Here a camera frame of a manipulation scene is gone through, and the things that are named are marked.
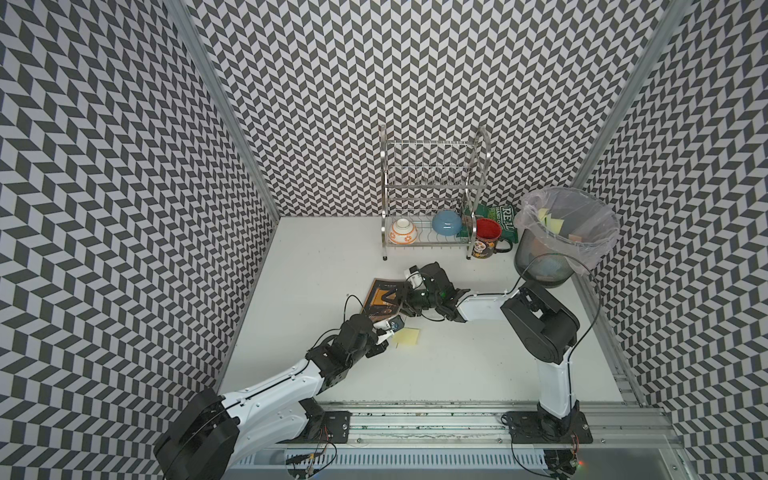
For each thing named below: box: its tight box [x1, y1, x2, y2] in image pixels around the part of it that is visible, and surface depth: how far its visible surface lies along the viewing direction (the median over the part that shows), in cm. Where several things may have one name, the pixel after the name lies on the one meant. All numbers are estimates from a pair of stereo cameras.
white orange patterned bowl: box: [389, 218, 418, 245], surface depth 105 cm
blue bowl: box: [432, 210, 463, 237], surface depth 110 cm
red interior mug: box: [472, 218, 513, 259], surface depth 104 cm
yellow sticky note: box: [392, 328, 419, 345], surface depth 88 cm
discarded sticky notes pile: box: [538, 208, 583, 242], surface depth 98 cm
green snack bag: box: [456, 203, 519, 244], surface depth 118 cm
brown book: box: [361, 278, 405, 323], surface depth 92 cm
